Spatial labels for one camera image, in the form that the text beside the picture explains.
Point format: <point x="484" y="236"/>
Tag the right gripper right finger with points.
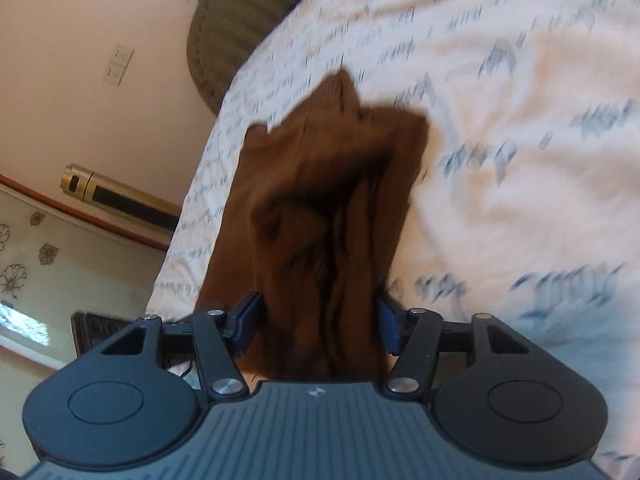
<point x="412" y="338"/>

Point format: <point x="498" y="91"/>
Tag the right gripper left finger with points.
<point x="219" y="338"/>

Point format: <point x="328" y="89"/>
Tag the brown garment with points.
<point x="312" y="222"/>

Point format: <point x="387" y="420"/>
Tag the white script-print bedsheet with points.
<point x="528" y="205"/>

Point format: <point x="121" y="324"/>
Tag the floral frosted wardrobe door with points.
<point x="52" y="266"/>

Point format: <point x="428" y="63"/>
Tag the olive padded headboard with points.
<point x="222" y="36"/>

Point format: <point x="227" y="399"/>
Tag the white wall socket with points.
<point x="118" y="64"/>

